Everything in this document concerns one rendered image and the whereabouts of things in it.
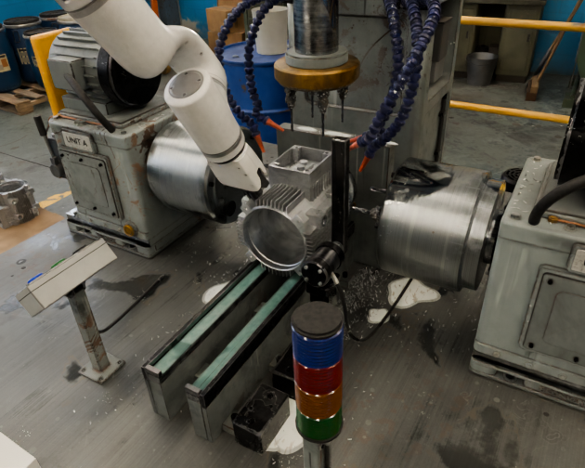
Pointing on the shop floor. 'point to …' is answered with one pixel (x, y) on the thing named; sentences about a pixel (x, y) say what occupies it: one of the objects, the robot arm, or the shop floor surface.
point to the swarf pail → (480, 68)
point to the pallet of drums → (16, 60)
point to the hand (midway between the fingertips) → (253, 191)
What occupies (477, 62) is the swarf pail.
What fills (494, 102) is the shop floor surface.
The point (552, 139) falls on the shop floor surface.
